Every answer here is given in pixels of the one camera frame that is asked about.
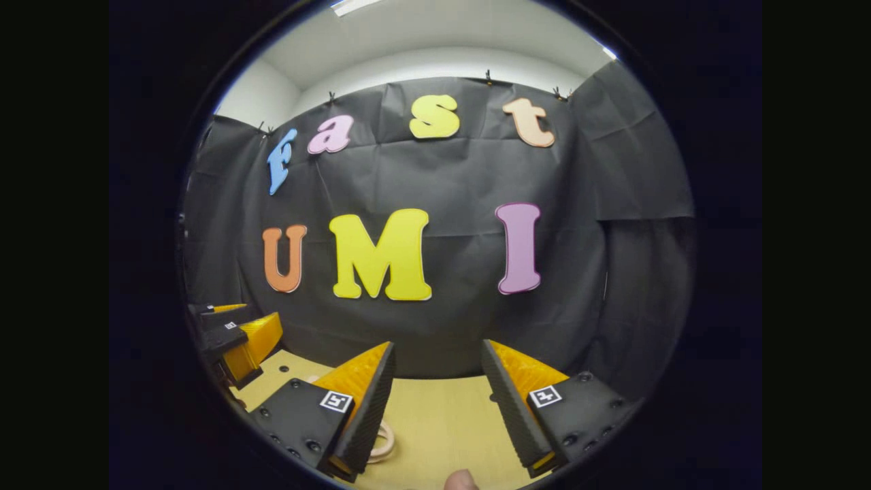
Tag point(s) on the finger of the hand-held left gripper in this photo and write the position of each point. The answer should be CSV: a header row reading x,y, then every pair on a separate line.
x,y
221,337
224,316

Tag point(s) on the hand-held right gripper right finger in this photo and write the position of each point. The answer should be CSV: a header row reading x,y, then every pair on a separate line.
x,y
520,415

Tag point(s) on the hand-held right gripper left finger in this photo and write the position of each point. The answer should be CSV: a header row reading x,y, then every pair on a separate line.
x,y
367,415

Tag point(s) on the beige suitcase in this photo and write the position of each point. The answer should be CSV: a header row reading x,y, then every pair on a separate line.
x,y
385,446

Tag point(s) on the black backdrop cloth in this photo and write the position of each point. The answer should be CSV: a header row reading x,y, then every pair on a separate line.
x,y
449,184

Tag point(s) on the ceiling light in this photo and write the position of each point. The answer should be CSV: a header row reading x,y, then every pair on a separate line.
x,y
607,52
354,5

